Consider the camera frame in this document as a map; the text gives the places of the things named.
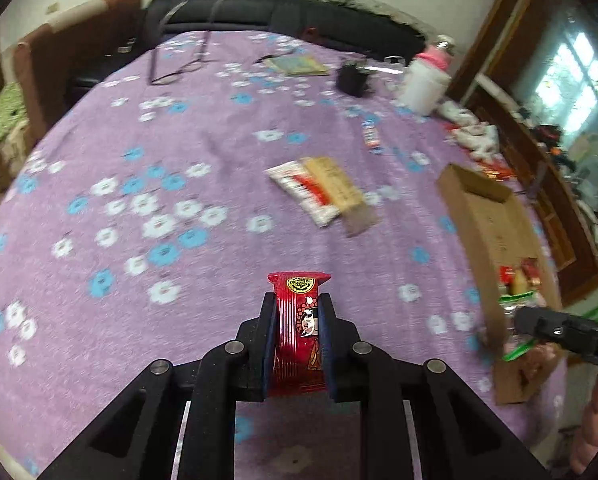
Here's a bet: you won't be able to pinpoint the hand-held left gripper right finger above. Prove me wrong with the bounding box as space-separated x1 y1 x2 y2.
319 292 550 480

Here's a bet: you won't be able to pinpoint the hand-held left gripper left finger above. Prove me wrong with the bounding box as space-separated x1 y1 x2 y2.
38 291 280 480

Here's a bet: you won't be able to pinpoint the red cartoon snack packet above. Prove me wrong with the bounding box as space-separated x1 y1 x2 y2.
267 271 332 397

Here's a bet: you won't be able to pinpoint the shallow cardboard box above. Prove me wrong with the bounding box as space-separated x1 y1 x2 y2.
436 162 567 406

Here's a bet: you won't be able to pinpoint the person's right hand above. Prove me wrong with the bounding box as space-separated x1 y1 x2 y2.
569 375 598 476

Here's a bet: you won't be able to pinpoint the green wrapped candy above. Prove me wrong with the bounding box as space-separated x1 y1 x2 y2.
502 337 539 362

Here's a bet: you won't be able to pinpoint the heap of mixed snack packets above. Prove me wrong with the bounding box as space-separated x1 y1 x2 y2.
496 257 550 313

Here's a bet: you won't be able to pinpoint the white and red snack packet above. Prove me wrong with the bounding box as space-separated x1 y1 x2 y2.
265 160 342 228

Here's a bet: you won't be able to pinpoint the long yellow biscuit packet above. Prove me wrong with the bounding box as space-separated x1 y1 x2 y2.
301 156 380 238

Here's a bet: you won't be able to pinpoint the red gold foil packet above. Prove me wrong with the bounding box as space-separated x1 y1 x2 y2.
474 160 516 182

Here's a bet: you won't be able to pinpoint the wooden display cabinet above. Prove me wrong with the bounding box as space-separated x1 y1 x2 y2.
446 0 598 306

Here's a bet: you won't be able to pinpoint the small colourful candy packet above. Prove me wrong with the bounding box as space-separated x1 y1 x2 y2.
361 117 384 156

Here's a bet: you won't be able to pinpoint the white cotton glove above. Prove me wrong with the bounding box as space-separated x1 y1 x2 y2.
452 122 502 161
439 101 480 126

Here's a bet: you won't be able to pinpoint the black round container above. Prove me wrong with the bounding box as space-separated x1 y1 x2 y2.
336 59 375 97

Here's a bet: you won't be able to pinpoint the white plastic jar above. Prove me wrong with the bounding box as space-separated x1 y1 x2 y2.
398 57 452 116

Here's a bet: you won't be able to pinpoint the yellow-green notebook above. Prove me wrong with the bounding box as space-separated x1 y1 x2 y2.
263 55 330 77

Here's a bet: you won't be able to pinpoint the dark pen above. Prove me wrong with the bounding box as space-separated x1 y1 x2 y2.
253 50 295 64

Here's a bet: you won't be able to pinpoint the dark-framed eyeglasses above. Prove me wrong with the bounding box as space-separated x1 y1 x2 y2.
149 0 227 86

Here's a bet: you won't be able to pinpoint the pink sleeved bottle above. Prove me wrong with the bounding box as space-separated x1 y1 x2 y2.
414 35 455 73

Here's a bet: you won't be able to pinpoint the black leather sofa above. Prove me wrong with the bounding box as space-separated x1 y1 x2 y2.
144 0 427 61

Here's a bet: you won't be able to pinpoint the brown upholstered chair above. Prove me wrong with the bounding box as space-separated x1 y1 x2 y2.
13 0 144 136

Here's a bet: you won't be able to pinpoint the green patterned cloth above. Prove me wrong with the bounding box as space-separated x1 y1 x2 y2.
0 82 30 146

